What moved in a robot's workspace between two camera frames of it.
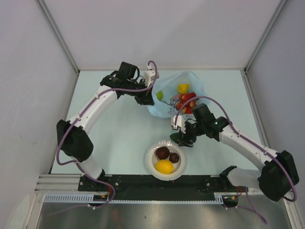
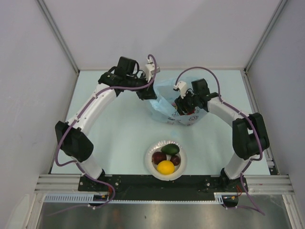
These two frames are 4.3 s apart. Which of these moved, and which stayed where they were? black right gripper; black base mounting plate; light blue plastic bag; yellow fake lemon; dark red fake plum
Moved: light blue plastic bag; black right gripper; dark red fake plum
Stayed: black base mounting plate; yellow fake lemon
